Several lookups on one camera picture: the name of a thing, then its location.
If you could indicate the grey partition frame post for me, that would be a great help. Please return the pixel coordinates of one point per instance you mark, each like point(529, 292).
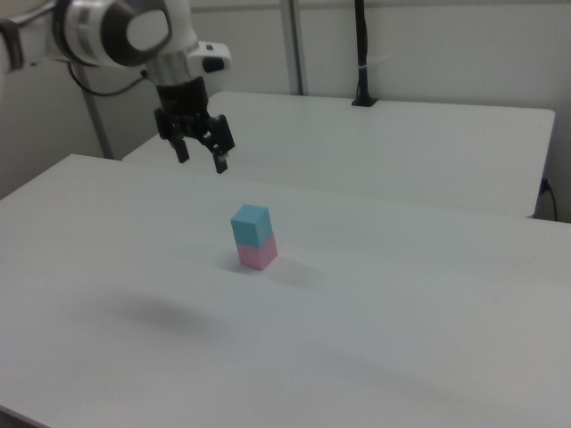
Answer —
point(296, 46)

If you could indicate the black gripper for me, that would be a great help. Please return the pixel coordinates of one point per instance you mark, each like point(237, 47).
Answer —
point(182, 102)

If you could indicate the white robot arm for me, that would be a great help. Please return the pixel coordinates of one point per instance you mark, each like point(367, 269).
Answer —
point(107, 35)

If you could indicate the black camera stand pole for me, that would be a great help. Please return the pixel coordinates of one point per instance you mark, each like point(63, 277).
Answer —
point(362, 53)

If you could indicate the pink cube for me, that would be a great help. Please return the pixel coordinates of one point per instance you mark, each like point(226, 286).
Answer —
point(258, 256)

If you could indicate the white side table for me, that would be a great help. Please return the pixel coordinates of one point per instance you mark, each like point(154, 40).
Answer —
point(379, 147)

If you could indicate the blue cube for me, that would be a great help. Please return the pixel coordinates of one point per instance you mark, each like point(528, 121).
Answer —
point(252, 227)

